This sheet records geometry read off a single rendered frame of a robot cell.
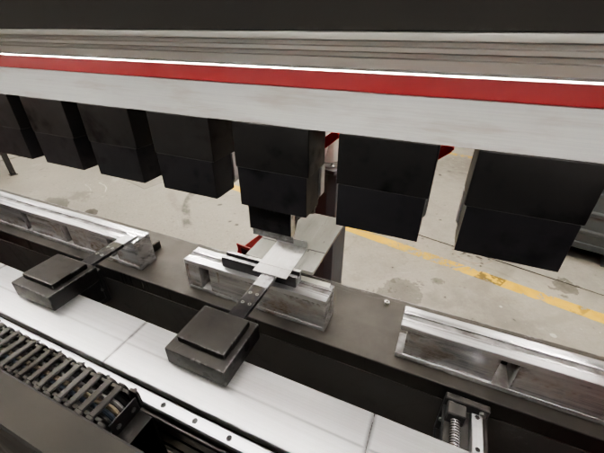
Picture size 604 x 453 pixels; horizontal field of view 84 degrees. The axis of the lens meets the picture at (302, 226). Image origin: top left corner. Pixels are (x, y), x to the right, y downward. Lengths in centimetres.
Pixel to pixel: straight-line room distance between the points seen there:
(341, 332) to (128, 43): 67
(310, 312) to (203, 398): 30
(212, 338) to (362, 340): 35
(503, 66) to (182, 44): 28
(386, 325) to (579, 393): 36
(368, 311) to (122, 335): 54
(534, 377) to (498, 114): 48
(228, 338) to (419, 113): 46
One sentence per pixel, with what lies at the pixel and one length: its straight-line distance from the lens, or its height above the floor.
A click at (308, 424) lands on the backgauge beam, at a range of 57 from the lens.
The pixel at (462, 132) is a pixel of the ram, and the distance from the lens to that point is 51.
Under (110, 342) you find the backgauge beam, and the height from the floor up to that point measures 98.
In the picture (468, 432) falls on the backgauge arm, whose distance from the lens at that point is 79.
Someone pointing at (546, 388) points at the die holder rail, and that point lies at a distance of 81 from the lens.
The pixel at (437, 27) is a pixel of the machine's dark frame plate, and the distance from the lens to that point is 32.
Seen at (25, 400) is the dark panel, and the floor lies 134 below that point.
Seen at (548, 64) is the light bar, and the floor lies 146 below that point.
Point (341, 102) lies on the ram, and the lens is 53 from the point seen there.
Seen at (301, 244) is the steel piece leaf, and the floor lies 101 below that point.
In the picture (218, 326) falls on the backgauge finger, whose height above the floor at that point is 104.
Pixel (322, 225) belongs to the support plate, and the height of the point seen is 100.
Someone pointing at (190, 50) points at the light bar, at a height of 146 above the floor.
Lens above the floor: 148
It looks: 31 degrees down
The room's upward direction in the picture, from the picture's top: straight up
